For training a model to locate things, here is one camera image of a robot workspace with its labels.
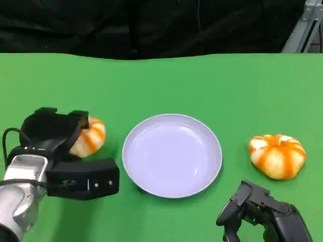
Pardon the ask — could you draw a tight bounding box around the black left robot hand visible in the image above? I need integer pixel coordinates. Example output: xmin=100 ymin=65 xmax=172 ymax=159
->
xmin=19 ymin=107 xmax=89 ymax=158

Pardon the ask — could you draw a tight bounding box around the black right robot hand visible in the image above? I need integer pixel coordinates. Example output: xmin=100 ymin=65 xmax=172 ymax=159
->
xmin=216 ymin=179 xmax=314 ymax=242

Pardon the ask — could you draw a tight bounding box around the orange and white bread roll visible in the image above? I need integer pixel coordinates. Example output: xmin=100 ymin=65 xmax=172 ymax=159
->
xmin=248 ymin=134 xmax=307 ymax=180
xmin=68 ymin=116 xmax=106 ymax=159

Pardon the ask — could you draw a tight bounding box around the lilac plate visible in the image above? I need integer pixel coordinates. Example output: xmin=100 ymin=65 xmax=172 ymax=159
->
xmin=122 ymin=113 xmax=223 ymax=199

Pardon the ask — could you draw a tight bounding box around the green table cloth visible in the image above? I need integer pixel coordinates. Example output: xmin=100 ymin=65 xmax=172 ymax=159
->
xmin=0 ymin=52 xmax=323 ymax=242

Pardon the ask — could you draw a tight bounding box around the black backdrop curtain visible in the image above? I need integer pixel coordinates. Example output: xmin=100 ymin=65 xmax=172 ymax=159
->
xmin=0 ymin=0 xmax=307 ymax=61

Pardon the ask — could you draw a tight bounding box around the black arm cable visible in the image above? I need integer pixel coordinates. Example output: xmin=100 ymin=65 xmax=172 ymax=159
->
xmin=2 ymin=128 xmax=50 ymax=188

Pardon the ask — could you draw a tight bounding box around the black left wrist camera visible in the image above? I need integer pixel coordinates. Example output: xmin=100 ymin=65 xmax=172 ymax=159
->
xmin=46 ymin=158 xmax=120 ymax=201

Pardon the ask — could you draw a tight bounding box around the grey metal frame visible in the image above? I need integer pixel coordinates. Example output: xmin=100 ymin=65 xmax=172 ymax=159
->
xmin=282 ymin=0 xmax=323 ymax=53

